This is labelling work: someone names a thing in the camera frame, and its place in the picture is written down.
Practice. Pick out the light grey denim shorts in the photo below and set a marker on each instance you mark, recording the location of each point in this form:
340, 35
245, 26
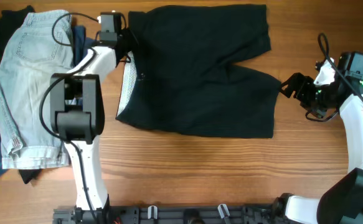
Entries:
36, 51

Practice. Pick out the black shorts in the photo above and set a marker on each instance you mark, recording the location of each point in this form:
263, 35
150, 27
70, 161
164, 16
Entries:
188, 74

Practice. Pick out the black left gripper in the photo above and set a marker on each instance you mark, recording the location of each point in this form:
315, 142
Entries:
122, 43

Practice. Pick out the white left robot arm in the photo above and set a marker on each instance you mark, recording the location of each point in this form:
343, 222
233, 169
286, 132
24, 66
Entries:
77, 116

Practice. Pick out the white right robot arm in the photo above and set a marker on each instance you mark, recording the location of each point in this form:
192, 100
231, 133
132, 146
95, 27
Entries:
340, 90

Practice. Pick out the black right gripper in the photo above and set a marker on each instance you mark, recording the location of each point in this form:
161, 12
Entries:
301, 90

